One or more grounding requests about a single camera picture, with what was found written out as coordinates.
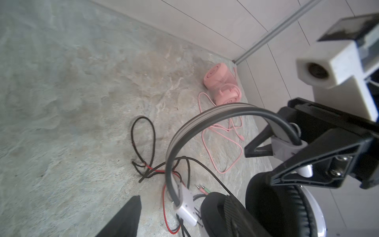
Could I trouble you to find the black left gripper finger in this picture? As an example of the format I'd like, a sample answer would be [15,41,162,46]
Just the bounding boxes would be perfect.
[96,196,142,237]

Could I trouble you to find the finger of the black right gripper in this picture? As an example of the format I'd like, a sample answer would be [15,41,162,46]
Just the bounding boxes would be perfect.
[244,125,273,158]

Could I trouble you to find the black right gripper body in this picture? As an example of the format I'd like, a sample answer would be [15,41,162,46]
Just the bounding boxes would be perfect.
[269,98,379,189]

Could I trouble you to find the black red braided headphone cable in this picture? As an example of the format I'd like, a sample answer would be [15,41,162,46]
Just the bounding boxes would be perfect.
[130,116,235,237]

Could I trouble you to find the white black gaming headphones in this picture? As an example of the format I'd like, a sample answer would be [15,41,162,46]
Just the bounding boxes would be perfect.
[165,102,327,237]

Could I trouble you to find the pink headphones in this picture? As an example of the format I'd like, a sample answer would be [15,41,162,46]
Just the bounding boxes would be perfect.
[203,63,242,106]

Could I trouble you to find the pink headphone cable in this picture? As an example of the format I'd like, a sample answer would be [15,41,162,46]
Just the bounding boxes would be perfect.
[197,83,245,174]

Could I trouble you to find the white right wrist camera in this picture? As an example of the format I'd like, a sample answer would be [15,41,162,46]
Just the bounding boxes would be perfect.
[296,13,379,121]

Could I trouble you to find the aluminium right corner post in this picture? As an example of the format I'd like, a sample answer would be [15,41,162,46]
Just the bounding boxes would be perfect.
[233,0,322,65]

